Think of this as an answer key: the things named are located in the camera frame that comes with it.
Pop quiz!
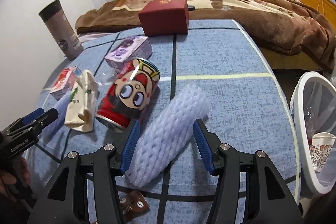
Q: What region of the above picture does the cream paper bag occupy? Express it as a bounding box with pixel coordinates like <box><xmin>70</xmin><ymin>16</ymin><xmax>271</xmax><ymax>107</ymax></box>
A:
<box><xmin>64</xmin><ymin>69</ymin><xmax>99</xmax><ymax>133</ymax></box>

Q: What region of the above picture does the red cartoon drink can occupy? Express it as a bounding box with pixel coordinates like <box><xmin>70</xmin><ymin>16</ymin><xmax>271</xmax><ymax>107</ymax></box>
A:
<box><xmin>96</xmin><ymin>58</ymin><xmax>161</xmax><ymax>130</ymax></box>

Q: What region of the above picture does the pink red small carton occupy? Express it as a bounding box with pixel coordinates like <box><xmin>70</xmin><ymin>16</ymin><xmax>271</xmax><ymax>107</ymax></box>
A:
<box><xmin>50</xmin><ymin>66</ymin><xmax>81</xmax><ymax>101</ymax></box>

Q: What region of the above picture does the clear plastic cup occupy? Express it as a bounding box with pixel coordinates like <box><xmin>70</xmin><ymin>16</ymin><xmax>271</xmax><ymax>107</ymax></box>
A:
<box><xmin>98</xmin><ymin>73</ymin><xmax>117</xmax><ymax>85</ymax></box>

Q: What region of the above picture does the white trash bin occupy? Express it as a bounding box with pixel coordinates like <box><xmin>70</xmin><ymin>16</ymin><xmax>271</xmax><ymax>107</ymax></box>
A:
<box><xmin>290</xmin><ymin>72</ymin><xmax>335</xmax><ymax>195</ymax></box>

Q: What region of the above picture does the person's left hand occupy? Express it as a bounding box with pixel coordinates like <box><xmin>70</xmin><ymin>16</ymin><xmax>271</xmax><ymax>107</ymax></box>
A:
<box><xmin>1</xmin><ymin>156</ymin><xmax>31</xmax><ymax>201</ymax></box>

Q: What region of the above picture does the blue checked tablecloth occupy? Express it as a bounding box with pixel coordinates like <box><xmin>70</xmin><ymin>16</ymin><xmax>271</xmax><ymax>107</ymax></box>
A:
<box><xmin>26</xmin><ymin>20</ymin><xmax>301</xmax><ymax>223</ymax></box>

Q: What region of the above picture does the brown coffee sachet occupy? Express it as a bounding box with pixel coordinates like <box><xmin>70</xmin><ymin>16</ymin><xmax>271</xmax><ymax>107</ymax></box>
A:
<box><xmin>120</xmin><ymin>190</ymin><xmax>149</xmax><ymax>223</ymax></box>

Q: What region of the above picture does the purple drink carton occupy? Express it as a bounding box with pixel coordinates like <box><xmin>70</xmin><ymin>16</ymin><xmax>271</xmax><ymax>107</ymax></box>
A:
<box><xmin>104</xmin><ymin>36</ymin><xmax>153</xmax><ymax>70</ymax></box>

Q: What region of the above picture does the grey thermos bottle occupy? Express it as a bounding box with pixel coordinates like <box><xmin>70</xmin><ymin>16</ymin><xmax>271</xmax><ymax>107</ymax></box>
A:
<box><xmin>39</xmin><ymin>0</ymin><xmax>84</xmax><ymax>61</ymax></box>

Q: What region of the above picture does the patterned paper cup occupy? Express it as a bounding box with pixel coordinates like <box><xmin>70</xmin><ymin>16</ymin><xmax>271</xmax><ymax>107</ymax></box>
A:
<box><xmin>310</xmin><ymin>132</ymin><xmax>335</xmax><ymax>172</ymax></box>

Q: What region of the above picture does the dark red gift box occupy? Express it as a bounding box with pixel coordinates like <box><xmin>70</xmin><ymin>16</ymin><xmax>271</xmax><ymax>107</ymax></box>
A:
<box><xmin>138</xmin><ymin>0</ymin><xmax>189</xmax><ymax>36</ymax></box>

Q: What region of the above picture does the black remote control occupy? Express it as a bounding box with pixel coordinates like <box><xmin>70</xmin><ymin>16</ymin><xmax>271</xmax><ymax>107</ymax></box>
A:
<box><xmin>188</xmin><ymin>5</ymin><xmax>195</xmax><ymax>11</ymax></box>

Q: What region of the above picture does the brown patterned blanket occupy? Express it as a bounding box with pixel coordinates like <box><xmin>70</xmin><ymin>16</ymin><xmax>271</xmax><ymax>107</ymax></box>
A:
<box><xmin>75</xmin><ymin>0</ymin><xmax>335</xmax><ymax>72</ymax></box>

